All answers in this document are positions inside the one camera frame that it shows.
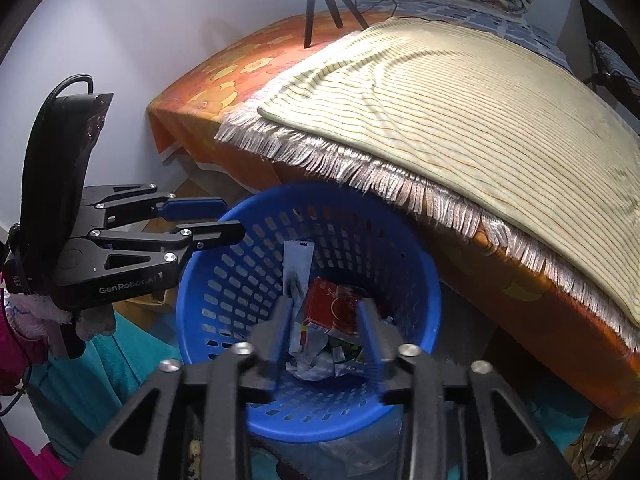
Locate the green printed wrapper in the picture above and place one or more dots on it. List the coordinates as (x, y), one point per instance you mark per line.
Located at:
(345, 350)

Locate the teal toothpaste tube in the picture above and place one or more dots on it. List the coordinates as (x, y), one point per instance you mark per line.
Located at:
(297, 265)

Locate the red cardboard box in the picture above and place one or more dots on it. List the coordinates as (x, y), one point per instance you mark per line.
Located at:
(335, 310)

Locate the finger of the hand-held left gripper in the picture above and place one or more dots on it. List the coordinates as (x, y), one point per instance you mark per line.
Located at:
(195, 207)
(220, 235)

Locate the white tissue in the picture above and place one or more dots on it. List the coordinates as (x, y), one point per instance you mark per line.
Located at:
(315, 365)

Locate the blue checked bedsheet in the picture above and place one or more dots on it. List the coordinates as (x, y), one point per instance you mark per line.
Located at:
(500, 25)

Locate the teal trousers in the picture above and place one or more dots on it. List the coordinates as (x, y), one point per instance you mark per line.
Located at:
(125, 360)

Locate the blue plastic basket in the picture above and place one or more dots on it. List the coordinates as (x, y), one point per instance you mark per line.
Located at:
(235, 285)

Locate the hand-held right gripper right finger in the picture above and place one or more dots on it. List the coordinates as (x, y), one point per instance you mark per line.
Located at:
(366, 330)

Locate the striped yellow blanket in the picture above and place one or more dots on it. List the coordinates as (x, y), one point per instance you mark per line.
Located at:
(450, 110)

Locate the person's left hand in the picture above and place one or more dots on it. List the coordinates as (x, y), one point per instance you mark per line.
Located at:
(95, 322)

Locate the striped cloth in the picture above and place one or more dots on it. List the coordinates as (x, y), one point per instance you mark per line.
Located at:
(615, 62)

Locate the orange floral bed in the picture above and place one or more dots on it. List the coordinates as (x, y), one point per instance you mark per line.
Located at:
(225, 75)

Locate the clear plastic bag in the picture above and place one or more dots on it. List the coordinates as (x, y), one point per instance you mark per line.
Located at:
(350, 455)

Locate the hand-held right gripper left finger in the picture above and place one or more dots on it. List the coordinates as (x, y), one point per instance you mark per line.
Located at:
(284, 330)

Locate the black tripod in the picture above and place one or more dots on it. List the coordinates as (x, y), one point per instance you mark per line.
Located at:
(310, 5)

